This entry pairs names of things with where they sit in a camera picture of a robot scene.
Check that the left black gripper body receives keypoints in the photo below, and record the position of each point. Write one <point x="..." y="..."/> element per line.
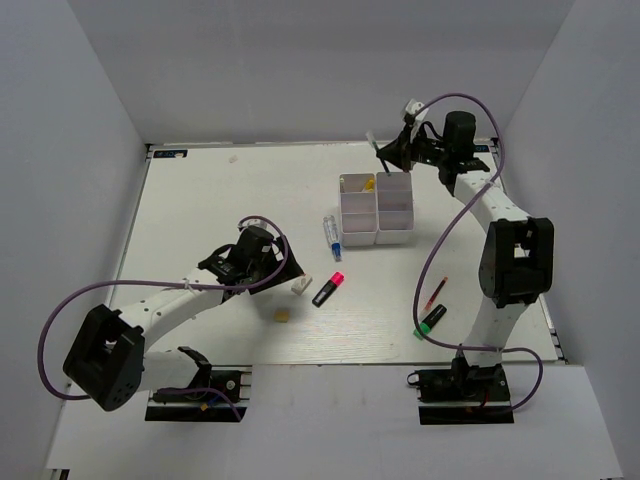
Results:
<point x="261" y="271"/>

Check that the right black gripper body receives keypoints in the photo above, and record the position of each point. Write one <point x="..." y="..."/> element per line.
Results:
<point x="428" y="151"/>

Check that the green gel pen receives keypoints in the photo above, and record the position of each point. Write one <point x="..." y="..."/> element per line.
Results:
<point x="374" y="144"/>

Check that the pink black highlighter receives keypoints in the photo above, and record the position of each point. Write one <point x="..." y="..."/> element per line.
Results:
<point x="328" y="289"/>

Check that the clear blue pen pack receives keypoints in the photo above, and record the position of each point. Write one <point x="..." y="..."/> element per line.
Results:
<point x="332" y="236"/>

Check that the red gel pen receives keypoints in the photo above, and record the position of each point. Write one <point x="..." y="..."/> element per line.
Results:
<point x="430" y="303"/>

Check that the green black highlighter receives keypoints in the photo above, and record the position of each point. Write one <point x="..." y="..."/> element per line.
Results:
<point x="429" y="320"/>

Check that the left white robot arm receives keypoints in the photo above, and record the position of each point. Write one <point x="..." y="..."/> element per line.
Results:
<point x="112" y="356"/>

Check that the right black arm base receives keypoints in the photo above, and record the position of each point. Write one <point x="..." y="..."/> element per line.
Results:
<point x="442" y="402"/>

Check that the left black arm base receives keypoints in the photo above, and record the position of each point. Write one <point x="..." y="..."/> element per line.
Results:
<point x="222" y="397"/>

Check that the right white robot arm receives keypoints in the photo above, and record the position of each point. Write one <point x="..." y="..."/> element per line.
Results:
<point x="517" y="259"/>

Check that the white boxed eraser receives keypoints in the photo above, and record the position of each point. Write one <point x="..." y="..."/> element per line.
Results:
<point x="301" y="284"/>

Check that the right white divided container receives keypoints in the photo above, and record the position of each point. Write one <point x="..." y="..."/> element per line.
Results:
<point x="395" y="208"/>

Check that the white divided container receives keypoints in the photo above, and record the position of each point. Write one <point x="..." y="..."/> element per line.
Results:
<point x="395" y="208"/>
<point x="358" y="213"/>

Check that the tan eraser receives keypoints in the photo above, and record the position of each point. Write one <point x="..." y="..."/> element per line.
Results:
<point x="282" y="315"/>

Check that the left white divided container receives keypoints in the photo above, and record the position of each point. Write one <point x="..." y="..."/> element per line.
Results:
<point x="358" y="213"/>

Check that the left blue table label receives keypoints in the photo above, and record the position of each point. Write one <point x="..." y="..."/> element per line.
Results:
<point x="170" y="154"/>

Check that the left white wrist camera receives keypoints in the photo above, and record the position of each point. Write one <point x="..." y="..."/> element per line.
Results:
<point x="252" y="221"/>

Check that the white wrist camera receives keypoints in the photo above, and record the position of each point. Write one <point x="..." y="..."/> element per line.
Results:
<point x="414" y="116"/>
<point x="252" y="221"/>

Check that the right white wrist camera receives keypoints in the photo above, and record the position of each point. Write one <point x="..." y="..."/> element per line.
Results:
<point x="414" y="116"/>

